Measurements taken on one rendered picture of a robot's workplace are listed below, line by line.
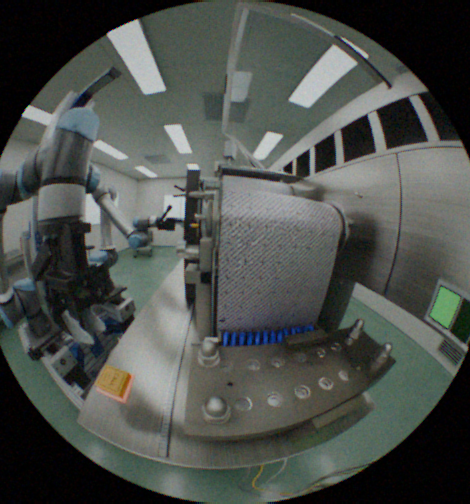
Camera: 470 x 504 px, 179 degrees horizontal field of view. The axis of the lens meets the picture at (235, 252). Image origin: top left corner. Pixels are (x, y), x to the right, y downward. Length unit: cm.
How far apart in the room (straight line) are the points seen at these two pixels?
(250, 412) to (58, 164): 37
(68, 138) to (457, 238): 53
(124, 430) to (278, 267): 45
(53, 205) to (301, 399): 39
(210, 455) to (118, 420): 18
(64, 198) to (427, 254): 51
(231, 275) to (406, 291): 33
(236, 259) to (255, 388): 20
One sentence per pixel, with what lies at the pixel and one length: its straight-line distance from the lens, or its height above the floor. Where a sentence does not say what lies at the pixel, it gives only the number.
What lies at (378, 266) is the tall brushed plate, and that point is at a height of 120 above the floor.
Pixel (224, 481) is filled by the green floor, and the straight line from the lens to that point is 127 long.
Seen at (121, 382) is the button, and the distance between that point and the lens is 41.
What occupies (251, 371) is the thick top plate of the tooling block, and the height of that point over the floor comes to 103.
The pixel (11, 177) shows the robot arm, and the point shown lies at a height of 141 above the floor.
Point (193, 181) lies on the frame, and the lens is 59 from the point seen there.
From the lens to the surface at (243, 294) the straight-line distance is 27.
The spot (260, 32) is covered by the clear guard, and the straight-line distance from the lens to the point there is 73.
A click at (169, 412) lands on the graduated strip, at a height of 90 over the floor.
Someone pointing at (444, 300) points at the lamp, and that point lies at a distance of 32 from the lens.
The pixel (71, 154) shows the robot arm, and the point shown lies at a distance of 23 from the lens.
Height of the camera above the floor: 125
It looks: 13 degrees down
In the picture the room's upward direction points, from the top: 4 degrees clockwise
